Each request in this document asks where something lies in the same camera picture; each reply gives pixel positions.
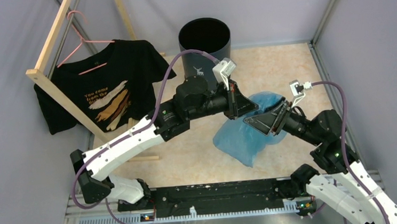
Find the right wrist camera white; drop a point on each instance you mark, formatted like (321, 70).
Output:
(299, 91)

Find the black printed t-shirt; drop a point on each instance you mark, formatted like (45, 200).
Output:
(121, 90)

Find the wooden clothes rack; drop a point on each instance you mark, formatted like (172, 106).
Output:
(61, 114)

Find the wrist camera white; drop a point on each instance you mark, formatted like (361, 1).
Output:
(223, 70)
(299, 91)

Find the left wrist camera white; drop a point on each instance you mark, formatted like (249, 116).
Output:
(223, 70)

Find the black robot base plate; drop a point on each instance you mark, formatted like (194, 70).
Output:
(228, 197)

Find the blue plastic trash bag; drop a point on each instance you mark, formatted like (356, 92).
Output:
(241, 141)

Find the pink clothes hanger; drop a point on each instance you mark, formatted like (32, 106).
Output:
(83, 41)

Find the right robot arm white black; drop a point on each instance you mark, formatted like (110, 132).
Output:
(351, 192)

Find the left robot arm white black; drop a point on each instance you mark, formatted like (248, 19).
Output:
(192, 100)

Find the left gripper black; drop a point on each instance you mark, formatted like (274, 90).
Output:
(238, 104)

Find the aluminium frame rail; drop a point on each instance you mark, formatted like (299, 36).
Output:
(118, 212)

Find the dark round trash bin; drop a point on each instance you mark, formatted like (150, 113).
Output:
(209, 35)

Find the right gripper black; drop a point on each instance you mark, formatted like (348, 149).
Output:
(263, 122)

